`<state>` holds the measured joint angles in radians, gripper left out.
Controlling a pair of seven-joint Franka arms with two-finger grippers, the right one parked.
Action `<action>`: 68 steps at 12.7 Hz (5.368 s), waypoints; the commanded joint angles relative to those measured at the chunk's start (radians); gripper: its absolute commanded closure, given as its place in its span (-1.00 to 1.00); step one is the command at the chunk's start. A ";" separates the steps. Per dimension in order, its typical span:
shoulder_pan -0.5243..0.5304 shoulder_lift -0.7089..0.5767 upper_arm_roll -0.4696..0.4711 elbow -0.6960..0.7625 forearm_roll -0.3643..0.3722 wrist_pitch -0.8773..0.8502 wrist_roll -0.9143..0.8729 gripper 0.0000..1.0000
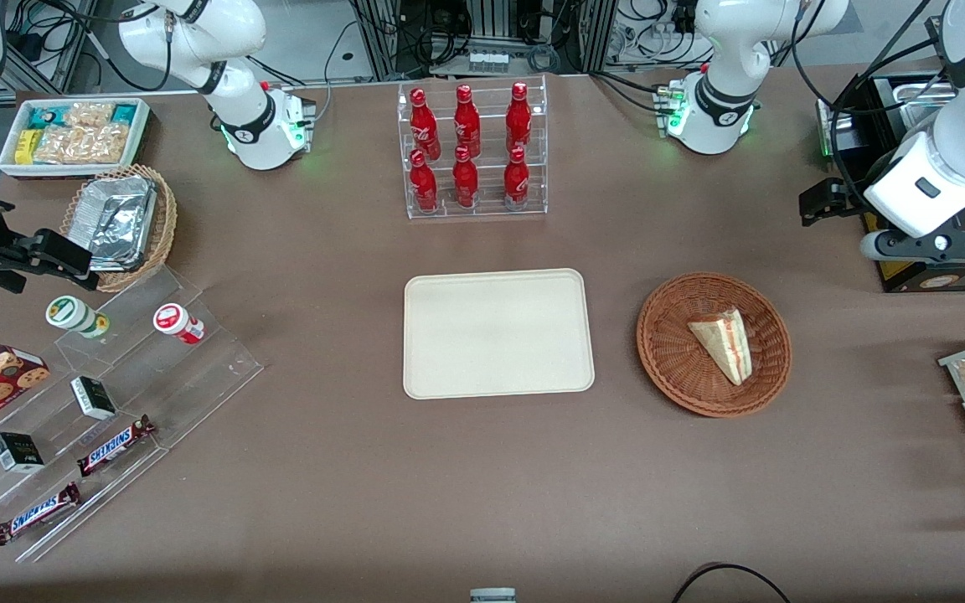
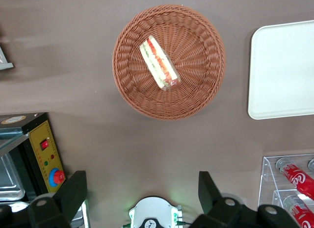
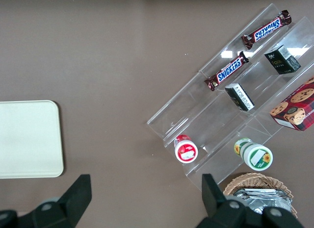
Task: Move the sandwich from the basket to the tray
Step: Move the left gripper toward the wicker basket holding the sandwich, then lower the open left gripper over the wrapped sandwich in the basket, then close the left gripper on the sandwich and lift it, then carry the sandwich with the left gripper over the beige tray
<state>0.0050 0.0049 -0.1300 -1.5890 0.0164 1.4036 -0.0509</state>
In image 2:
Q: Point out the clear acrylic can rack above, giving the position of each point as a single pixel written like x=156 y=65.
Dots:
x=272 y=179

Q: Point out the white plastic tray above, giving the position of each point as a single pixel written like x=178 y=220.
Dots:
x=282 y=71

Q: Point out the grey box edge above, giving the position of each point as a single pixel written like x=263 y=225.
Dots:
x=5 y=62

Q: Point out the plastic-wrapped sandwich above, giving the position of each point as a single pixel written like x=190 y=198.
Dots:
x=160 y=63

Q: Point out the stainless steel pan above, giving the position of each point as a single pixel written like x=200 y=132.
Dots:
x=8 y=181

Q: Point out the white robot base with green lights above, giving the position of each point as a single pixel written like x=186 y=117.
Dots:
x=154 y=213

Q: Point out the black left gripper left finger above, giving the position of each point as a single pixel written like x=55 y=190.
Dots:
x=61 y=206

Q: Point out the black and yellow control box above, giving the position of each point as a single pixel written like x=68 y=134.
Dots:
x=44 y=149

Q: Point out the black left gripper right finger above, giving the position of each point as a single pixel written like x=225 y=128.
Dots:
x=220 y=210

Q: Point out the brown wicker basket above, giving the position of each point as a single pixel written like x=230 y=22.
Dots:
x=196 y=66

